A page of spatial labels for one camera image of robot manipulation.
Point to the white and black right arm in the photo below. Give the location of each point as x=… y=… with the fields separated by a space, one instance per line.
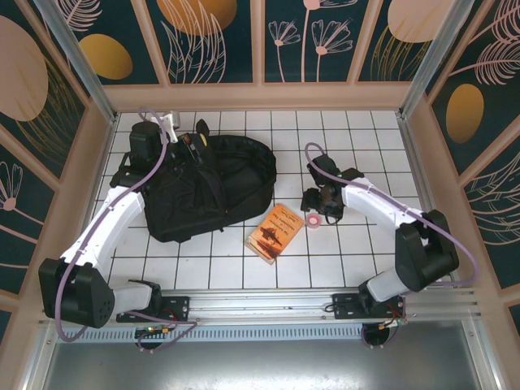
x=378 y=201

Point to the grey metal sheet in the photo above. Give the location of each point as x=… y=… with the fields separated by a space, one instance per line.
x=260 y=365

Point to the orange paperback book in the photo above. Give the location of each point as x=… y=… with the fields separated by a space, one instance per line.
x=273 y=234

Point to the black fabric backpack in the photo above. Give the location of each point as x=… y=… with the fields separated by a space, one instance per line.
x=239 y=170

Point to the aluminium corner post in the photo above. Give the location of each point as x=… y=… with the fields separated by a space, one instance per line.
x=81 y=61
x=434 y=57

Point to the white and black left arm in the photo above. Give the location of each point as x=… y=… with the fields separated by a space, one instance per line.
x=105 y=227

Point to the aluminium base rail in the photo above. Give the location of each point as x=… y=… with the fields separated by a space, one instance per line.
x=260 y=302

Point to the aluminium side rail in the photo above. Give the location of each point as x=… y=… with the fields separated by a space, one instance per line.
x=425 y=183

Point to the pink tape roll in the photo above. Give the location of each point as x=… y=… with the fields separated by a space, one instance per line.
x=313 y=220

